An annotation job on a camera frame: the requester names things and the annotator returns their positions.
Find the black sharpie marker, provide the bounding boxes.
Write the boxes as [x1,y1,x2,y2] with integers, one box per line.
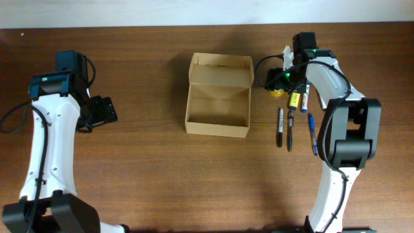
[277,108,283,148]

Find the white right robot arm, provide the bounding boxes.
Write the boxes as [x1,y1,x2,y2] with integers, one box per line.
[263,32,382,232]

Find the yellow highlighter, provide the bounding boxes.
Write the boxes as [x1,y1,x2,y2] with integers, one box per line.
[289,92,301,111]

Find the blue cap whiteboard marker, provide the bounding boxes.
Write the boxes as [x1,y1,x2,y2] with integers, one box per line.
[301,82,311,113]

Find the yellow tape roll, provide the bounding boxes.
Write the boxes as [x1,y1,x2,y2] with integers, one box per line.
[269,89,285,97]

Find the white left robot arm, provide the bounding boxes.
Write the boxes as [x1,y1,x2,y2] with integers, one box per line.
[2,50,130,232]

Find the black pen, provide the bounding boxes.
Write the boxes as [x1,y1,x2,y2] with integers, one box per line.
[288,110,294,152]

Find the brown cardboard box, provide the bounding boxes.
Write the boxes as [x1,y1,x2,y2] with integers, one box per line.
[185,52,254,138]

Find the blue pen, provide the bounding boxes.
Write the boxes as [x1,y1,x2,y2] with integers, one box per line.
[308,113,319,156]

